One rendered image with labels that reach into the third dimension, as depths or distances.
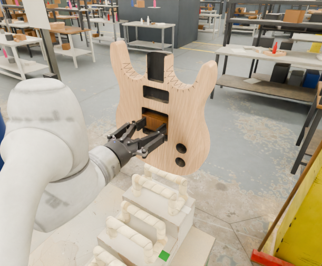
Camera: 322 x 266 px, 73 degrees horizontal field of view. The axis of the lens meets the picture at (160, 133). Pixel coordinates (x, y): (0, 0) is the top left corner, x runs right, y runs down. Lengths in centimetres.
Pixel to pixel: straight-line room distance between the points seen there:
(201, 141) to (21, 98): 45
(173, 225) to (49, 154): 62
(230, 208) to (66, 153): 215
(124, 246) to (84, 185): 50
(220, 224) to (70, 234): 149
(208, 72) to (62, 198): 42
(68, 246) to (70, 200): 64
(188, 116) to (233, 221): 179
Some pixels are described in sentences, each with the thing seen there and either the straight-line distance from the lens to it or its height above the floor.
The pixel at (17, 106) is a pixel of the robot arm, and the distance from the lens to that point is 37.
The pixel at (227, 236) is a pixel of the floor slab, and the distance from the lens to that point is 221.
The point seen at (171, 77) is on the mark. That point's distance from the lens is 63.
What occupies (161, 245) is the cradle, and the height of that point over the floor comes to 106.
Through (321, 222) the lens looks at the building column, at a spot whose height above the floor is 59.
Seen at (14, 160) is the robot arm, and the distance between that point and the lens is 34.
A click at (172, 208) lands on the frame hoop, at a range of 85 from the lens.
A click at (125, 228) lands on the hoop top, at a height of 113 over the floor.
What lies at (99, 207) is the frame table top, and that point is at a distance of 116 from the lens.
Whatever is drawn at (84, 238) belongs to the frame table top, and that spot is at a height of 93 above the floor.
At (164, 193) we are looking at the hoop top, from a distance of 82.
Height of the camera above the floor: 182
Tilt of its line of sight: 33 degrees down
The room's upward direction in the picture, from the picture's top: straight up
